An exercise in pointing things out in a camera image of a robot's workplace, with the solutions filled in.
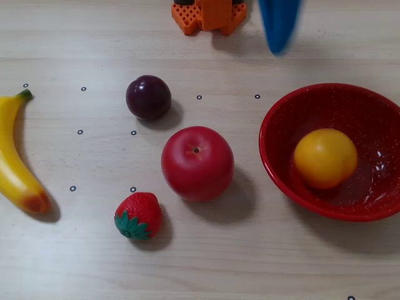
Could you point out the blue tapered gripper finger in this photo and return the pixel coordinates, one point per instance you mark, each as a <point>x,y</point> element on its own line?
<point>279,25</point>

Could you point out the orange yellow toy peach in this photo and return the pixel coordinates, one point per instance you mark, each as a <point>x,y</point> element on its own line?
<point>325,158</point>

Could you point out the red speckled enamel bowl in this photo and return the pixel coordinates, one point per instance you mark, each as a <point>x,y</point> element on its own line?
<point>368,112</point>

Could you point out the dark purple toy plum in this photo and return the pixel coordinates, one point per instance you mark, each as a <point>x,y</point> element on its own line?
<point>148,97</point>

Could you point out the red toy apple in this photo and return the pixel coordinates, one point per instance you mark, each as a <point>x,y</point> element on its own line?
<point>197,163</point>

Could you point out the red toy strawberry green leaves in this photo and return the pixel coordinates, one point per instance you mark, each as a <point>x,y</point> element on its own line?
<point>139,215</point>

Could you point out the yellow toy banana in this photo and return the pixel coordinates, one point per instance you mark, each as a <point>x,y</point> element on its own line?
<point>14,156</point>

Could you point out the orange robot base mount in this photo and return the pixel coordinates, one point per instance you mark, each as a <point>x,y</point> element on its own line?
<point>187,18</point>

